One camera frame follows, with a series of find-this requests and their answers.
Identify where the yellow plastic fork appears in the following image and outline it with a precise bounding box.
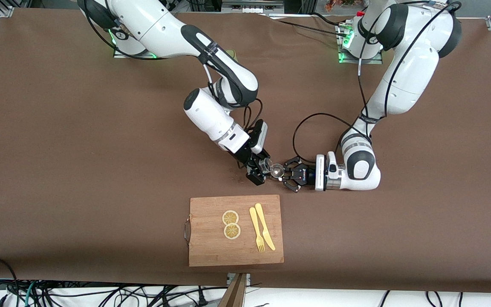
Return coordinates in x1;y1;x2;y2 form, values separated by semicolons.
249;207;266;253

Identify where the yellow plastic knife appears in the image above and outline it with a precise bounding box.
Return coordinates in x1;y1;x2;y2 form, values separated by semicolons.
254;203;276;251

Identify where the brown wooden beam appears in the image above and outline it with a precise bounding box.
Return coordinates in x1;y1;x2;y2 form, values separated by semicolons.
219;273;248;307

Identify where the grey power strip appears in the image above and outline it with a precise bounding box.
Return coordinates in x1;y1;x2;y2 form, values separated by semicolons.
222;0;284;14

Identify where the brown table cover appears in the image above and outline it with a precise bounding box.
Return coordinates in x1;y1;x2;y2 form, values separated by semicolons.
0;9;491;295

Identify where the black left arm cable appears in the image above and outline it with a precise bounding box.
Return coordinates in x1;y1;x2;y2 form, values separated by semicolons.
292;112;372;165

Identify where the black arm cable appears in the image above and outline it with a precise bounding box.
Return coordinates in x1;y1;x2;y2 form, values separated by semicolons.
292;112;372;165
203;55;264;133

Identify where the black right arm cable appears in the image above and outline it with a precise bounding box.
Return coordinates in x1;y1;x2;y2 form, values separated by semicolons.
203;55;264;133

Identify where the wooden cutting board metal handle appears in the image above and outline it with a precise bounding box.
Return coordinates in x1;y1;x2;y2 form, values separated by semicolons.
184;194;284;267

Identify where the black cable across cover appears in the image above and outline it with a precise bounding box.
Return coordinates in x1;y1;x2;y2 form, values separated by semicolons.
267;13;350;39

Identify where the teal floor cable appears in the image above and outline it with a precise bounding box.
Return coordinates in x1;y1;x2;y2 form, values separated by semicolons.
24;281;37;307

